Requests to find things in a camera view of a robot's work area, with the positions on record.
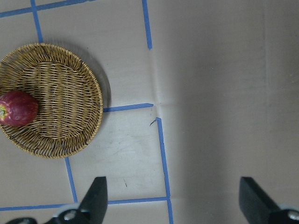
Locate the dark red apple in basket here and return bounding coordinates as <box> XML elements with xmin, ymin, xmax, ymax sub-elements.
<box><xmin>0</xmin><ymin>90</ymin><xmax>39</xmax><ymax>127</ymax></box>

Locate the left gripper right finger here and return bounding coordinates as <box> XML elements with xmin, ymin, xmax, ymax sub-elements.
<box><xmin>239</xmin><ymin>177</ymin><xmax>299</xmax><ymax>224</ymax></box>

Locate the woven wicker basket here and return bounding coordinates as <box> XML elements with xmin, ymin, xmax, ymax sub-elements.
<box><xmin>0</xmin><ymin>43</ymin><xmax>104</xmax><ymax>159</ymax></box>

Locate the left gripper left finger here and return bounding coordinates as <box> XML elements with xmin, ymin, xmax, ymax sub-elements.
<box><xmin>7</xmin><ymin>176</ymin><xmax>108</xmax><ymax>224</ymax></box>

